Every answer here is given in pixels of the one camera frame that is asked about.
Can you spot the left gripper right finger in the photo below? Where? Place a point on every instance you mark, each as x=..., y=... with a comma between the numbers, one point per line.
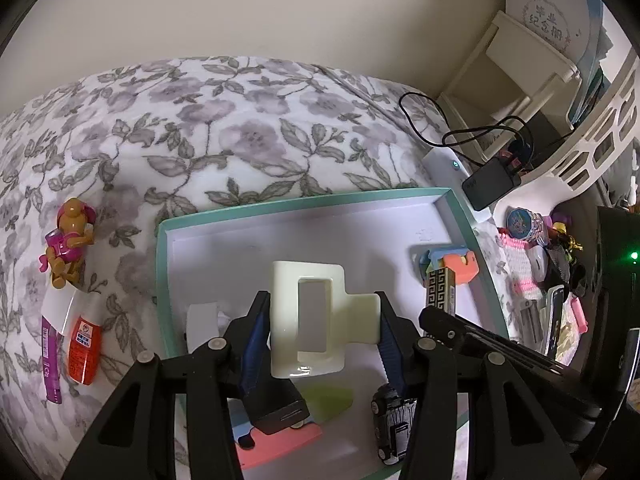
x=510, y=435

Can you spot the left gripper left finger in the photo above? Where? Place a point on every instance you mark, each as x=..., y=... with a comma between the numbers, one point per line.
x=133, y=436

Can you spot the orange glue bottle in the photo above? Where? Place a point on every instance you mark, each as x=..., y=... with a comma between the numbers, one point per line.
x=84, y=348

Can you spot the cream plastic holder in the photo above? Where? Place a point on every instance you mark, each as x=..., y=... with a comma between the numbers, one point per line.
x=313, y=319

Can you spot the pink foam piece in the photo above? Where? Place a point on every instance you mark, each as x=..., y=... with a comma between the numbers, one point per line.
x=256, y=448

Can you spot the purple tube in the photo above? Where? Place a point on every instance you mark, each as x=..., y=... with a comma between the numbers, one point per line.
x=50, y=344

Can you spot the white tape roll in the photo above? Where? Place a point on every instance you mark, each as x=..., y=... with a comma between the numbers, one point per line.
x=204, y=322

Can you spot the white eraser block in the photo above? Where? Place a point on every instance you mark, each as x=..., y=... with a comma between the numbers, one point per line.
x=57, y=305

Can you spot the greek pattern box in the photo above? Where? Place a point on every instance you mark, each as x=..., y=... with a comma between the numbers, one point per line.
x=440, y=286

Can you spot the orange blue foam toy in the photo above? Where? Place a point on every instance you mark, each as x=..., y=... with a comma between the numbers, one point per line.
x=459, y=259

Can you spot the green foam piece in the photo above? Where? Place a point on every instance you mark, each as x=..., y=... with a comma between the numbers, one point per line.
x=326, y=402

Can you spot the round blue sticker badge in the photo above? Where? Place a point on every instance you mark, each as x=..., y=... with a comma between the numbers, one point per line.
x=520, y=223

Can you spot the brown pink dog figurine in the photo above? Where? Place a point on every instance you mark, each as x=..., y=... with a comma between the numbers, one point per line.
x=67, y=243

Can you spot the teal white box tray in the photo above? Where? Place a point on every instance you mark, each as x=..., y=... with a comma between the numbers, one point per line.
x=225, y=256

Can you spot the white power bank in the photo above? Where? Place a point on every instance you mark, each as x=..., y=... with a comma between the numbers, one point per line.
x=446, y=171

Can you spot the floral purple blanket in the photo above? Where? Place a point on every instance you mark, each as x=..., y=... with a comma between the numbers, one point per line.
x=150, y=142

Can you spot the white lattice basket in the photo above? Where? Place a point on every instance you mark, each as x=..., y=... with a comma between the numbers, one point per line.
x=595, y=144

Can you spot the cream wooden shelf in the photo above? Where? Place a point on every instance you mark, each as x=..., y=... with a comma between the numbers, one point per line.
x=514, y=75

